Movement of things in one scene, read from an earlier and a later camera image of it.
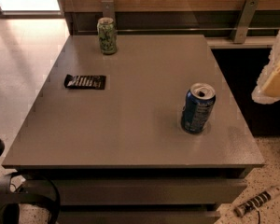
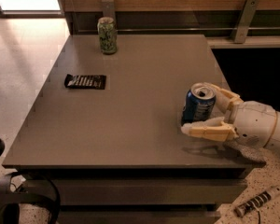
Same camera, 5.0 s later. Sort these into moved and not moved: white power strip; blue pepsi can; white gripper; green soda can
Moved: white gripper
Not moved: blue pepsi can; green soda can; white power strip
